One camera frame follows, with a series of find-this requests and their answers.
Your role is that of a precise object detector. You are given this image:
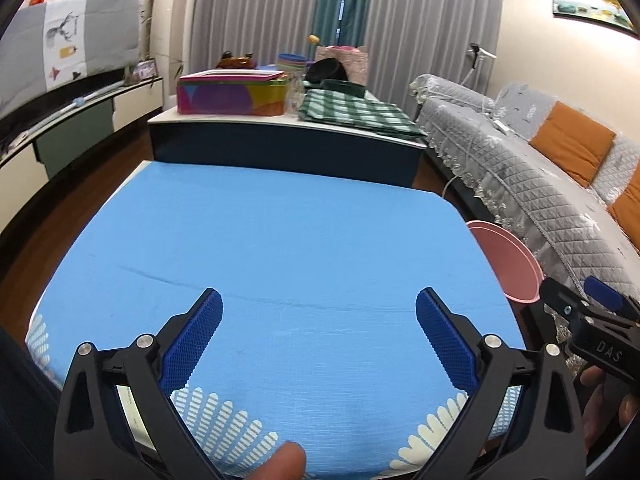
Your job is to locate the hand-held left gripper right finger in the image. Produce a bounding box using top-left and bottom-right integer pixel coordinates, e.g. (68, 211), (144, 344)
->
(416, 287), (587, 480)

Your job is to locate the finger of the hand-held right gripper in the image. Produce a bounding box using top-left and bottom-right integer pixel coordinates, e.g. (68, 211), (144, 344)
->
(539, 277), (593, 333)
(584, 275), (640, 318)

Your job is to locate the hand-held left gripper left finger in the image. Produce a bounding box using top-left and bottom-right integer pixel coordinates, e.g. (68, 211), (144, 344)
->
(52, 287), (224, 480)

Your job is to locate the pink plastic bucket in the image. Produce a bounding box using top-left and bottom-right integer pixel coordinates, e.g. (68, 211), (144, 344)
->
(466, 220), (545, 303)

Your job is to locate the person's right hand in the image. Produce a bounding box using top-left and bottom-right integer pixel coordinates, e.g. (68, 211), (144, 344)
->
(580, 365), (638, 453)

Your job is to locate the person's left hand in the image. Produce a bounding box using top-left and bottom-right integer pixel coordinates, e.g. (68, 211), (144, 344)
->
(250, 441), (307, 480)

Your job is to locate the orange cushion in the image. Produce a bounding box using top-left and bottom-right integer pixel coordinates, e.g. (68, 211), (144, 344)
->
(606, 185), (640, 252)
(530, 101), (617, 188)

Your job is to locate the sofa with grey quilted cover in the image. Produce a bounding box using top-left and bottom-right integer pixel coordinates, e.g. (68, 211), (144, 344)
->
(410, 74), (640, 321)

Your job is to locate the blue tablecloth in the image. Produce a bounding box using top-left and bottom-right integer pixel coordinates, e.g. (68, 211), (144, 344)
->
(25, 160), (528, 478)

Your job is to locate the coffee table with white top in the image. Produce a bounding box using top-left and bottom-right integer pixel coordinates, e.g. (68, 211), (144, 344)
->
(147, 87), (428, 191)

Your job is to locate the television cabinet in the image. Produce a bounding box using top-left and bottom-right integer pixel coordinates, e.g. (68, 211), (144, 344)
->
(0, 76), (165, 231)

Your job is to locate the colourful storage box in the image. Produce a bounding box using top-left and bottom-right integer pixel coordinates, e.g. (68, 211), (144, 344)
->
(176, 70), (290, 117)

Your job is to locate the green checked cloth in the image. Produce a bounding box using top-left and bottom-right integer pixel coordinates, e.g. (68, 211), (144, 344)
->
(298, 89), (427, 142)

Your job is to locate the white floor lamp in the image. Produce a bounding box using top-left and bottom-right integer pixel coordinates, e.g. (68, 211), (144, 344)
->
(462, 44), (498, 88)

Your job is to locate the white rod with blue bead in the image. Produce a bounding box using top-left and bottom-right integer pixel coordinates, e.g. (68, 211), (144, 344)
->
(22, 82), (126, 128)

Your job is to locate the dark green tray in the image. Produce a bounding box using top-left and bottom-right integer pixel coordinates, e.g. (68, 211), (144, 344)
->
(320, 78), (367, 98)

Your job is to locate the brown teapot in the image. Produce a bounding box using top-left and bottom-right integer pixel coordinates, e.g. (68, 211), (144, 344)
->
(216, 51), (257, 70)

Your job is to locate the stack of coloured bowls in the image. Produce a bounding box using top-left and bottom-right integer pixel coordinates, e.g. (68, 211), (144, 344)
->
(276, 52), (307, 75)

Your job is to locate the pink lace basket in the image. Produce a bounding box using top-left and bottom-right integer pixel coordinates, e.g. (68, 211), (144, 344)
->
(314, 45), (368, 86)

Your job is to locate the black bag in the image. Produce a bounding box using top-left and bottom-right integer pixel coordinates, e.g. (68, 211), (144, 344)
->
(305, 57), (349, 85)

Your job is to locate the grey curtain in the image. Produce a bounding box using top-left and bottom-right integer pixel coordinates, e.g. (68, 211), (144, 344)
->
(357, 0), (506, 111)
(187, 0), (328, 68)

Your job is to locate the white standing air conditioner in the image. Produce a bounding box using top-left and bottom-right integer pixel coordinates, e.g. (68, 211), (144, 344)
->
(152, 0), (200, 78)

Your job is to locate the television with grey dust cover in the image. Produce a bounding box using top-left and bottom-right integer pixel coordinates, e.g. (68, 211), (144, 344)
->
(0, 0), (142, 141)

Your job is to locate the teal curtain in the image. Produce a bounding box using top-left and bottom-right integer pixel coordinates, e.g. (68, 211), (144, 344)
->
(312, 0), (373, 53)

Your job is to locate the framed wall painting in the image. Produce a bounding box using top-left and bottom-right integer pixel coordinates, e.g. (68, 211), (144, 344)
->
(551, 0), (632, 28)

